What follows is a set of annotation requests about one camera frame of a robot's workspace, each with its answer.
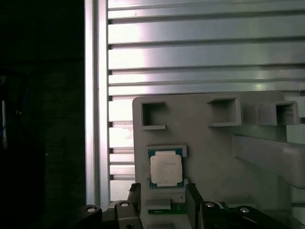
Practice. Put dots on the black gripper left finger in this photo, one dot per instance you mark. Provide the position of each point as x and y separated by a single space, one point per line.
134 207

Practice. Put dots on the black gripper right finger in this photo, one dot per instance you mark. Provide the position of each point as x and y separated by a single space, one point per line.
193 205

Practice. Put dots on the silver CPU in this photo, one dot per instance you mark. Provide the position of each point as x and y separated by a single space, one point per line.
166 170

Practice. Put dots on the green RAM stick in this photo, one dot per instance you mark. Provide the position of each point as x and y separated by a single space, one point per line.
176 208

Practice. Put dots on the grey parts rack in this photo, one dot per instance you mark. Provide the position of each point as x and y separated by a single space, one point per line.
214 167

